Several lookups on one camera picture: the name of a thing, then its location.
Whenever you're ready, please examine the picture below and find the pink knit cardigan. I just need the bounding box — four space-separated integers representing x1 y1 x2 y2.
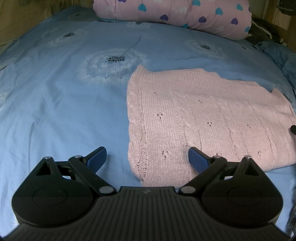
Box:
126 66 295 187

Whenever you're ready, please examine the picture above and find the dark clothes pile with trim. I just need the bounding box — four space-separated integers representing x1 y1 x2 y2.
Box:
244 17 288 46

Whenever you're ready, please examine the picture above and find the blue pillow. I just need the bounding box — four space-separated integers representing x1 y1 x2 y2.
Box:
255 41 295 86

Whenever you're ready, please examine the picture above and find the pink heart-patterned rolled quilt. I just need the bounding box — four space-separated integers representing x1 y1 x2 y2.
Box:
93 0 252 40

